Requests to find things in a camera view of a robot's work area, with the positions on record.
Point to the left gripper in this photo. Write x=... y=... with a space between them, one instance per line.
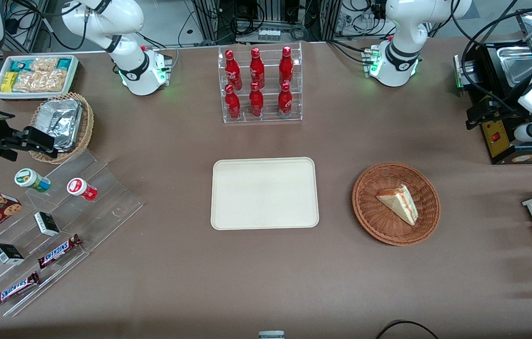
x=495 y=109

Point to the triangular sandwich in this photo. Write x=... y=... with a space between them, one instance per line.
x=402 y=205

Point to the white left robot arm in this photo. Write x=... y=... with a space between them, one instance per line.
x=400 y=56

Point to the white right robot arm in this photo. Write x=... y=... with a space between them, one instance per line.
x=131 y=70

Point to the silver foil tray stack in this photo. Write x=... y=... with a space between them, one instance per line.
x=61 y=120

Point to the light tan wicker basket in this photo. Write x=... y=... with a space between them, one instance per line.
x=88 y=127

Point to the brown wicker basket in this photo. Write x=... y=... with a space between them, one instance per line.
x=374 y=207

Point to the cream plastic tray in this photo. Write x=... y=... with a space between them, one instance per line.
x=265 y=193

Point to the green lid yogurt cup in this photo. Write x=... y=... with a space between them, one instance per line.
x=30 y=179

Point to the black countertop machine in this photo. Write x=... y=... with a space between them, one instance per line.
x=487 y=70

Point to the steel pan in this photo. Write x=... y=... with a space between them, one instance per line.
x=520 y=63

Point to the yellow snack pack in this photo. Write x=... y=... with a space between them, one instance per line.
x=9 y=81

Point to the large clear cracker bag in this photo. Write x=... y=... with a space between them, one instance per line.
x=42 y=81

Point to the red lid yogurt cup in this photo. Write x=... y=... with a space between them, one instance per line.
x=79 y=187

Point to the teal snack pack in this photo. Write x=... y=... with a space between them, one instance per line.
x=64 y=63
x=19 y=65

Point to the small clear cracker bag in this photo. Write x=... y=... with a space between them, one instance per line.
x=44 y=64

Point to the small black carton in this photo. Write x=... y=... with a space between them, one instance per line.
x=46 y=224
x=7 y=254

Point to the clear acrylic stepped display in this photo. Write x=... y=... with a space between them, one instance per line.
x=105 y=197

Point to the Snickers chocolate bar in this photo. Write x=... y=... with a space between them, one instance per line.
x=60 y=251
x=14 y=289

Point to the red cola bottle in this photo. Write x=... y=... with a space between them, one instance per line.
x=233 y=103
x=256 y=101
x=285 y=100
x=257 y=68
x=286 y=66
x=232 y=70

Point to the clear acrylic bottle rack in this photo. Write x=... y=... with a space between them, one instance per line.
x=270 y=117

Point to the white power strip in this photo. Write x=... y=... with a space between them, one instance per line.
x=269 y=35

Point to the small grey white object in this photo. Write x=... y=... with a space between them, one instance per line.
x=271 y=335

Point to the aluminium frame post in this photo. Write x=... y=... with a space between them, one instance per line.
x=331 y=19
x=210 y=19

